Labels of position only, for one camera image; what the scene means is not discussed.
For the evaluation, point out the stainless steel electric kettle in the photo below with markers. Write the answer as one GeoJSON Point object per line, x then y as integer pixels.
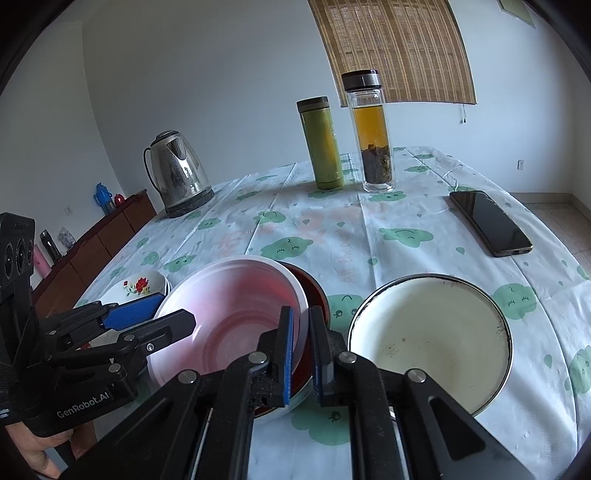
{"type": "Point", "coordinates": [178, 170]}

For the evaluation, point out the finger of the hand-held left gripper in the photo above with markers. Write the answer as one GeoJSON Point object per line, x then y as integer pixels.
{"type": "Point", "coordinates": [171, 325]}
{"type": "Point", "coordinates": [134, 310]}

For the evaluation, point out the person's left hand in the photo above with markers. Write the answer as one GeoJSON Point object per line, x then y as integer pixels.
{"type": "Point", "coordinates": [37, 454]}

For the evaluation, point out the clear plastic bag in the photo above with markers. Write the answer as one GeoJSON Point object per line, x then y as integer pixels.
{"type": "Point", "coordinates": [67, 237]}

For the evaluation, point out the white enamel bowl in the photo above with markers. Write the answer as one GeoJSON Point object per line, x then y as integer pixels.
{"type": "Point", "coordinates": [429, 332]}

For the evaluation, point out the black smartphone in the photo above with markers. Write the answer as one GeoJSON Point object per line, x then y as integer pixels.
{"type": "Point", "coordinates": [489, 221]}

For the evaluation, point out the pink thermos flask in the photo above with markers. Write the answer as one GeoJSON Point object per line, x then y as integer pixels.
{"type": "Point", "coordinates": [40, 263]}

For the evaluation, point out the cloud print tablecloth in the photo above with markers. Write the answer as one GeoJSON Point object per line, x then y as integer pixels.
{"type": "Point", "coordinates": [415, 221]}

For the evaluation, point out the framed wall picture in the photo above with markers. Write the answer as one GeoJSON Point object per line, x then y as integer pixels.
{"type": "Point", "coordinates": [519, 11]}

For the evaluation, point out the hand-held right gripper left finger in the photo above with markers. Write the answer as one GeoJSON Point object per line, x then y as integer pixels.
{"type": "Point", "coordinates": [288, 355]}

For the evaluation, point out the black thermos flask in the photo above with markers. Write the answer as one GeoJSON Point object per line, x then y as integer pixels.
{"type": "Point", "coordinates": [50, 244]}

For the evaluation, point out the bamboo window blind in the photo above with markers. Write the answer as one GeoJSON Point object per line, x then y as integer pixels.
{"type": "Point", "coordinates": [392, 46]}

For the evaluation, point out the brown wooden cabinet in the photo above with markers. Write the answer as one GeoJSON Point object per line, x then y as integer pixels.
{"type": "Point", "coordinates": [106, 235]}

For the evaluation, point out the blue thermos jug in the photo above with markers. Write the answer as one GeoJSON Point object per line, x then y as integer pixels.
{"type": "Point", "coordinates": [102, 198]}

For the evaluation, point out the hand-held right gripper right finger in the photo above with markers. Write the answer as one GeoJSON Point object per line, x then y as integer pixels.
{"type": "Point", "coordinates": [316, 355]}

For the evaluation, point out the red and white bowl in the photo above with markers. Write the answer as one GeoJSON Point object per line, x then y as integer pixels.
{"type": "Point", "coordinates": [231, 295]}

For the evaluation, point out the green thermos bottle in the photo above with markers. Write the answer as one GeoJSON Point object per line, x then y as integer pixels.
{"type": "Point", "coordinates": [321, 147]}

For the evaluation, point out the black kettle base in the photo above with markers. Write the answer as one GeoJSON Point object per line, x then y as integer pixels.
{"type": "Point", "coordinates": [194, 205]}

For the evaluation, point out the glass tea bottle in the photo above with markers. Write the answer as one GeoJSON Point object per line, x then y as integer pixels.
{"type": "Point", "coordinates": [369, 129]}

